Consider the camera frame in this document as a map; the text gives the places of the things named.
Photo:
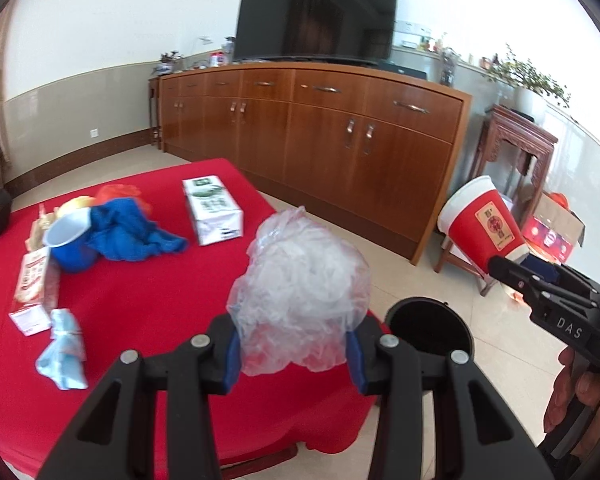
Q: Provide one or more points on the blue plastic cup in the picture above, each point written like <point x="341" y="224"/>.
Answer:
<point x="70" y="250"/>

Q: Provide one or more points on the light blue tissue packet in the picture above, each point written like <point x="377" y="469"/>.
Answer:
<point x="65" y="355"/>

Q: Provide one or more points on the red tablecloth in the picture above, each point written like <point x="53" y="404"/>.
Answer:
<point x="155" y="285"/>

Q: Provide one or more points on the red lidded jar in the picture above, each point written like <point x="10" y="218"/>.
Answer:
<point x="215" y="59"/>

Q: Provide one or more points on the black round trash bin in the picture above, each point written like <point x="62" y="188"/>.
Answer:
<point x="425" y="322"/>

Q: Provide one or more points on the narrow dark wooden stand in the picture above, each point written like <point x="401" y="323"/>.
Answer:
<point x="154" y="110"/>

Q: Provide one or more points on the black flat television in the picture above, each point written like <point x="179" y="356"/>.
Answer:
<point x="315" y="15"/>

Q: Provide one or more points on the open cardboard box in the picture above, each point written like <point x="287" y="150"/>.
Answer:
<point x="555" y="220"/>

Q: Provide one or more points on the dark set-top box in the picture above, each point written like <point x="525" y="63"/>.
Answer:
<point x="404" y="70"/>

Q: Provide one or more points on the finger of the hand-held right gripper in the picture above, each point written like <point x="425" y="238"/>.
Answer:
<point x="510" y="271"/>
<point x="575" y="274"/>

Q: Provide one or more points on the red and white carton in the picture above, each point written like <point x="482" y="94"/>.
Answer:
<point x="32" y="285"/>

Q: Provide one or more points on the yellow crumpled cloth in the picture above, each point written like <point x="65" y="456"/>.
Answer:
<point x="76" y="204"/>

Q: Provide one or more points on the red paper cup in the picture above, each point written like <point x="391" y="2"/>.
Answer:
<point x="485" y="230"/>

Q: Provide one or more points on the clear glass jar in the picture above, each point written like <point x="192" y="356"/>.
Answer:
<point x="228" y="51"/>

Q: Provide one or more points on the clear plastic bag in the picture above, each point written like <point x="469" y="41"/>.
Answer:
<point x="300" y="285"/>

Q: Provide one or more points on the green and white carton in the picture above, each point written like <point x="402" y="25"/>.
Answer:
<point x="212" y="210"/>

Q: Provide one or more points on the crumpled beige paper wrapper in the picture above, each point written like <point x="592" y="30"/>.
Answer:
<point x="40" y="227"/>

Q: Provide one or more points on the white desk lamp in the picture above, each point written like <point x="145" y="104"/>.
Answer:
<point x="206" y="39"/>

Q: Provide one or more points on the carved wooden side table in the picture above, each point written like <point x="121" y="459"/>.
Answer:
<point x="517" y="132"/>

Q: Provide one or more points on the small potted plant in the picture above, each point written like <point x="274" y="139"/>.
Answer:
<point x="167" y="61"/>

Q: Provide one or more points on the long wooden sideboard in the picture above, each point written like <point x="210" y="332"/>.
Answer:
<point x="305" y="125"/>

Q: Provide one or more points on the large potted bonsai plant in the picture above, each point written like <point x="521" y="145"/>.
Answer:
<point x="527" y="75"/>

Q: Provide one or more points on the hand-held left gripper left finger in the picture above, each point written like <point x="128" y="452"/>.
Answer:
<point x="230" y="362"/>

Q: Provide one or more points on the red plastic bag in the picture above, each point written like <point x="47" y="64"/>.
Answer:
<point x="119" y="191"/>

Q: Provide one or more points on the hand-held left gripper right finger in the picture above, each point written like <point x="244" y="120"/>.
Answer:
<point x="356" y="366"/>

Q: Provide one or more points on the person's right hand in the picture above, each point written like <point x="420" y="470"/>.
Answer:
<point x="572" y="390"/>

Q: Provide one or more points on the blue cloth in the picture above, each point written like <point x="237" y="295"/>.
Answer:
<point x="125" y="235"/>

